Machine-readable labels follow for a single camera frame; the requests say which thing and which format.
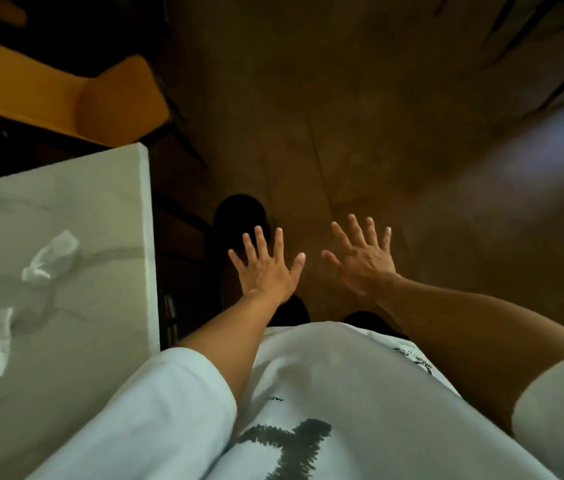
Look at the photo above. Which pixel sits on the person's right little finger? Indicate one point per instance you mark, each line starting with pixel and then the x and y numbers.
pixel 386 238

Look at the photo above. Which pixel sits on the person's left hand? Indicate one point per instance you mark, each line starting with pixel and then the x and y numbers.
pixel 267 274

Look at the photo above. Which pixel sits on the person's left middle finger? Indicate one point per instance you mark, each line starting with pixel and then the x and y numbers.
pixel 261 240

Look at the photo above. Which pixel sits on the black trousers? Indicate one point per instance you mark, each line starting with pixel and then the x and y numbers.
pixel 292 314

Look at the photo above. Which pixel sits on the person's right middle finger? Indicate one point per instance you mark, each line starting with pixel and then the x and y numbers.
pixel 356 230

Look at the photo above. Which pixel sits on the orange upholstered chair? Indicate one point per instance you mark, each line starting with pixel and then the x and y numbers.
pixel 61 92

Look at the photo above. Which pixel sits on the white marble table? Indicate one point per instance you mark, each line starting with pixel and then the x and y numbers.
pixel 56 304

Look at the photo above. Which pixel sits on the person's left little finger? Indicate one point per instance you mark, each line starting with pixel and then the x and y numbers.
pixel 237 260

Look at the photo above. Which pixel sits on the person's left thumb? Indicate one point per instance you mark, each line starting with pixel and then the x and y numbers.
pixel 296 266

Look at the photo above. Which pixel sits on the person's left forearm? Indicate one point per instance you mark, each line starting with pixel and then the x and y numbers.
pixel 234 339

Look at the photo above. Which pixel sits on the white printed t-shirt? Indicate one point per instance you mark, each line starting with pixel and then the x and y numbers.
pixel 342 409

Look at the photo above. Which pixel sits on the person's right hand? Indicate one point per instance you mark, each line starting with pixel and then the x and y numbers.
pixel 364 267

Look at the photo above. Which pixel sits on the person's right forearm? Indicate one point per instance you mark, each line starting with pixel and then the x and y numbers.
pixel 472 339

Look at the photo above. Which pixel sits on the person's right thumb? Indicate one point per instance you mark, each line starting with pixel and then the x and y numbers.
pixel 332 259

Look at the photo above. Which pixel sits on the black shoe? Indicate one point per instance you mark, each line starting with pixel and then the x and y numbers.
pixel 239 217

